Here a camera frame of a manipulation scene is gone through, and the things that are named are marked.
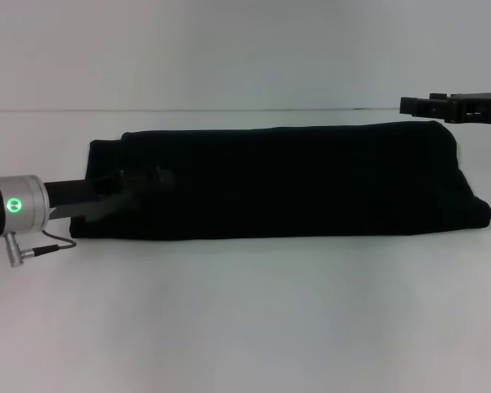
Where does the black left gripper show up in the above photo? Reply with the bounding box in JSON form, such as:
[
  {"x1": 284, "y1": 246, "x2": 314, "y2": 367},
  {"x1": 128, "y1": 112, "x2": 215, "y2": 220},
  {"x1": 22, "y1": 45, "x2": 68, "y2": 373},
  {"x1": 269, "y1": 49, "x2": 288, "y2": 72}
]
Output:
[{"x1": 43, "y1": 165, "x2": 178, "y2": 224}]

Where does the black t-shirt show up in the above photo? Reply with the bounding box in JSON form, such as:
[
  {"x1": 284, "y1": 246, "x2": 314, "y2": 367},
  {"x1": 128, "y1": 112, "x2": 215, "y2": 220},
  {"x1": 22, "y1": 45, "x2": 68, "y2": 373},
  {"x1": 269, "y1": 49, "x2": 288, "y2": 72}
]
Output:
[{"x1": 70, "y1": 120, "x2": 491, "y2": 240}]

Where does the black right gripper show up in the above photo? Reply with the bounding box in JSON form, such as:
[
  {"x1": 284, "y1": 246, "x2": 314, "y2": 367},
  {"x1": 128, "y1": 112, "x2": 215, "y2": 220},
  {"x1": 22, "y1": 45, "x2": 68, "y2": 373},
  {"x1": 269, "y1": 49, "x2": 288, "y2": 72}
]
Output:
[{"x1": 399, "y1": 92, "x2": 491, "y2": 124}]

